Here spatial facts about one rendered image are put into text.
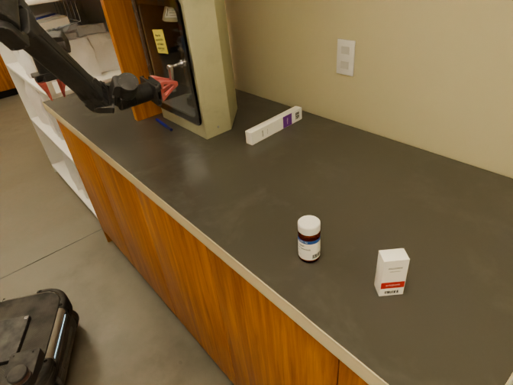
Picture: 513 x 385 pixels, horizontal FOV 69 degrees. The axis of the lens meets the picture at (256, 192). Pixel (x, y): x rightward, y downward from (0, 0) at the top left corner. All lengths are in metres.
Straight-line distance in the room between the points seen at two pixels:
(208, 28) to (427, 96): 0.69
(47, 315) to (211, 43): 1.34
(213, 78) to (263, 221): 0.58
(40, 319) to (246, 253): 1.27
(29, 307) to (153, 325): 0.55
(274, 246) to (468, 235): 0.42
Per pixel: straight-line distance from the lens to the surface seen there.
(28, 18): 0.96
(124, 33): 1.54
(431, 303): 0.77
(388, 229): 0.90
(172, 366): 1.83
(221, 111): 1.34
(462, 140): 1.22
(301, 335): 0.85
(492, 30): 1.12
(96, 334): 2.08
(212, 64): 1.29
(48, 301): 1.99
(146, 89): 1.22
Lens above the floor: 1.51
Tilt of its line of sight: 34 degrees down
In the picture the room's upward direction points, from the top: 6 degrees counter-clockwise
